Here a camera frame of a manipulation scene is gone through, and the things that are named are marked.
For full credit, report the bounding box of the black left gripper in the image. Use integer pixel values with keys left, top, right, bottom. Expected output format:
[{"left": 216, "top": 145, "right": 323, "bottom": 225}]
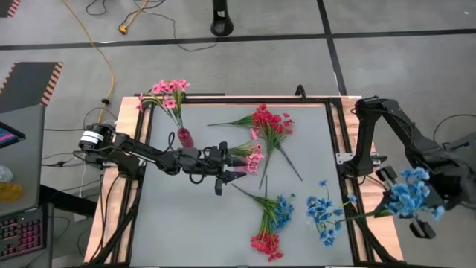
[{"left": 178, "top": 140, "right": 248, "bottom": 197}]

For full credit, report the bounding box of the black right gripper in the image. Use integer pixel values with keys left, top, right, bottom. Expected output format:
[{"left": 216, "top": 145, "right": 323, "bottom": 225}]
[{"left": 373, "top": 166, "right": 446, "bottom": 240}]

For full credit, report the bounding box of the pink artificial flower bunch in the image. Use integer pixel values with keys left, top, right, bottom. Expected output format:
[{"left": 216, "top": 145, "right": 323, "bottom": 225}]
[
  {"left": 227, "top": 140, "right": 266, "bottom": 174},
  {"left": 135, "top": 78, "right": 191, "bottom": 131},
  {"left": 207, "top": 113, "right": 262, "bottom": 141}
]

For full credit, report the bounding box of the blue artificial flower bunch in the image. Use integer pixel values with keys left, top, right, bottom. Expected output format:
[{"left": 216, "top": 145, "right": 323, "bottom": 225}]
[
  {"left": 336, "top": 166, "right": 446, "bottom": 224},
  {"left": 305, "top": 179, "right": 358, "bottom": 248},
  {"left": 231, "top": 183, "right": 297, "bottom": 231}
]

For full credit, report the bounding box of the red glass vase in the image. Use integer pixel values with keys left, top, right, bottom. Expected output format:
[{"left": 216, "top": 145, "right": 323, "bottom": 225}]
[{"left": 177, "top": 127, "right": 195, "bottom": 149}]

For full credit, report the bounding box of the wooden side table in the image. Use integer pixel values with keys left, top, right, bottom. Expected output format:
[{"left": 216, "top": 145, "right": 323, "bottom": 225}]
[{"left": 83, "top": 84, "right": 406, "bottom": 268}]

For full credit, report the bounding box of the grey stand foot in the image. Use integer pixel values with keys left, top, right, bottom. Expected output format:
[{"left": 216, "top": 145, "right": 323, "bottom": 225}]
[{"left": 444, "top": 130, "right": 476, "bottom": 152}]

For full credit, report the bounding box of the black stand base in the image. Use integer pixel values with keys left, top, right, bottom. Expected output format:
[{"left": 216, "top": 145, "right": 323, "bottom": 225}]
[{"left": 210, "top": 0, "right": 235, "bottom": 37}]

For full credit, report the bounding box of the grey desk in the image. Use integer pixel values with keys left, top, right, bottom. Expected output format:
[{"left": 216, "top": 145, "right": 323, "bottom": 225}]
[{"left": 0, "top": 103, "right": 46, "bottom": 217}]

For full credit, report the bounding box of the backlit keyboard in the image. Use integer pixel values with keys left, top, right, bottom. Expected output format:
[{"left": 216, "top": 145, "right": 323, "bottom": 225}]
[{"left": 0, "top": 207, "right": 48, "bottom": 261}]

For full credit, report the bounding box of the large black striped-edge floor mat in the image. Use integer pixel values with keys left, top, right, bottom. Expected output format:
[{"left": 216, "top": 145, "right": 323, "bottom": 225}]
[{"left": 0, "top": 61, "right": 65, "bottom": 115}]

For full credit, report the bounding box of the yellow glass container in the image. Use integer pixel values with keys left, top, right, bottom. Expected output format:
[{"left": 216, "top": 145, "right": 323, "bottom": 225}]
[{"left": 0, "top": 181, "right": 24, "bottom": 204}]

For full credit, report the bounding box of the laptop screen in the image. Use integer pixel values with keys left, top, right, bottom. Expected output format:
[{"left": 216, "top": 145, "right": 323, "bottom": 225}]
[{"left": 0, "top": 121, "right": 27, "bottom": 150}]

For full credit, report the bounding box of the small black striped-edge floor mat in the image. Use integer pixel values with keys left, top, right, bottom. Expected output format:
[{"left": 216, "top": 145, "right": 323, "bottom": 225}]
[{"left": 0, "top": 0, "right": 22, "bottom": 19}]

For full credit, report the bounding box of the white metal bracket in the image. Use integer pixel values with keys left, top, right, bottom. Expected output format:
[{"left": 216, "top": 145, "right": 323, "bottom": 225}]
[{"left": 335, "top": 152, "right": 387, "bottom": 167}]

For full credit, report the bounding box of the black looped floor cable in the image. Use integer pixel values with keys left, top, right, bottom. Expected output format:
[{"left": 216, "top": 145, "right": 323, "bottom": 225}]
[{"left": 432, "top": 113, "right": 476, "bottom": 144}]

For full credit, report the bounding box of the long black floor cable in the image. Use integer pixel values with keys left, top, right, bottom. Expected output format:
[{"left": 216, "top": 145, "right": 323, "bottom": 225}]
[{"left": 118, "top": 0, "right": 219, "bottom": 53}]

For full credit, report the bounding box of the long yellow extension cable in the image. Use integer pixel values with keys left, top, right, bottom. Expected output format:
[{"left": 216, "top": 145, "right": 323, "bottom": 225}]
[{"left": 61, "top": 0, "right": 116, "bottom": 152}]

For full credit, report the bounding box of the black power cable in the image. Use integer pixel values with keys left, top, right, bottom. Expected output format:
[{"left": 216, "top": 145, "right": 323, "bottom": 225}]
[{"left": 41, "top": 106, "right": 119, "bottom": 157}]

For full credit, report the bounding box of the yellow cable with plug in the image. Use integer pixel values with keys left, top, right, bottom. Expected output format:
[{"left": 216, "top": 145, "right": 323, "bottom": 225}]
[{"left": 118, "top": 0, "right": 149, "bottom": 36}]

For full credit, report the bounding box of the short black floor cable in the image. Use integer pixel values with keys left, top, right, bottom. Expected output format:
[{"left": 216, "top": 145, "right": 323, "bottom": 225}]
[{"left": 85, "top": 0, "right": 109, "bottom": 17}]

